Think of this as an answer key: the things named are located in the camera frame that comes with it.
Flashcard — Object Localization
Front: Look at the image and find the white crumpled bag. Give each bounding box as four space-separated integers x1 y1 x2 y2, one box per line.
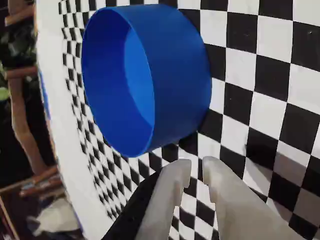
27 202 81 240

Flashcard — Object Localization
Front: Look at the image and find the white paper sheet with checkerboard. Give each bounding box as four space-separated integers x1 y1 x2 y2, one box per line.
34 0 320 240

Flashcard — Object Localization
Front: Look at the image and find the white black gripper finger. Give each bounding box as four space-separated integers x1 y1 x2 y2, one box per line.
101 158 192 240

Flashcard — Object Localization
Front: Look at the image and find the blue tape strip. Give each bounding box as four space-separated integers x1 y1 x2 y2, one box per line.
38 71 52 120

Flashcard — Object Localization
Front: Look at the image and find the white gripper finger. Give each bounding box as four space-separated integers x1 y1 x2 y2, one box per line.
202 155 304 240

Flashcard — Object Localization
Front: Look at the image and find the green leafy plant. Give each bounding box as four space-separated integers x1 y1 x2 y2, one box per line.
0 23 38 103

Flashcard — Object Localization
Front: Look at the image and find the blue round plastic box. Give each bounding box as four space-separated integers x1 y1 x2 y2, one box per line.
81 3 213 159

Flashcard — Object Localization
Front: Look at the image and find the wooden chair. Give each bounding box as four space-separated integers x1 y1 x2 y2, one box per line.
0 66 63 201
3 0 35 27

